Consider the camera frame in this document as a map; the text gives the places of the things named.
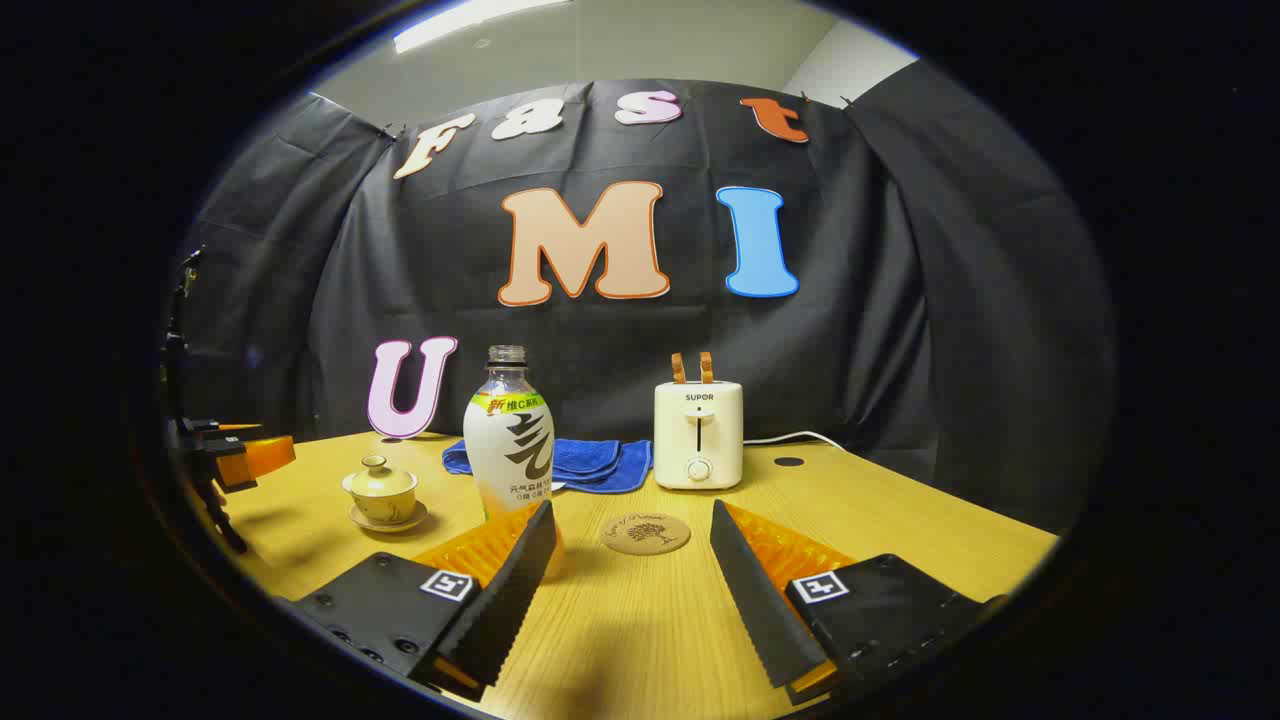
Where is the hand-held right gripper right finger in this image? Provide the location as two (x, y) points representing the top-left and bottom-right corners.
(709, 500), (1011, 706)

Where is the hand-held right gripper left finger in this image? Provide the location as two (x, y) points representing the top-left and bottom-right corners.
(290, 500), (558, 701)

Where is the round wooden coaster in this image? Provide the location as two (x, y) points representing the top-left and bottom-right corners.
(600, 513), (692, 556)

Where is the yellow teacup lid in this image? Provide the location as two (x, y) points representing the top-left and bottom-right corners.
(342, 455), (419, 498)

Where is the yellow teacup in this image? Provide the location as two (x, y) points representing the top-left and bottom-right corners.
(350, 485), (416, 524)

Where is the white labelled water bottle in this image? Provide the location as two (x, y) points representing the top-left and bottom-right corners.
(463, 345), (558, 526)

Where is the yellow saucer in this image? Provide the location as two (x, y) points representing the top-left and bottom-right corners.
(348, 500), (429, 534)

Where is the blue towel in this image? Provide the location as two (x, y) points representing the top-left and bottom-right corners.
(442, 438), (654, 495)

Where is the white toaster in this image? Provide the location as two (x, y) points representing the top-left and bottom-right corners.
(654, 380), (745, 491)

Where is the black backdrop cloth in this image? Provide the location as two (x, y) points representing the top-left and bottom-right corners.
(175, 78), (1116, 531)

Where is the white power cable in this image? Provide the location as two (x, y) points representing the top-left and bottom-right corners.
(742, 431), (846, 453)

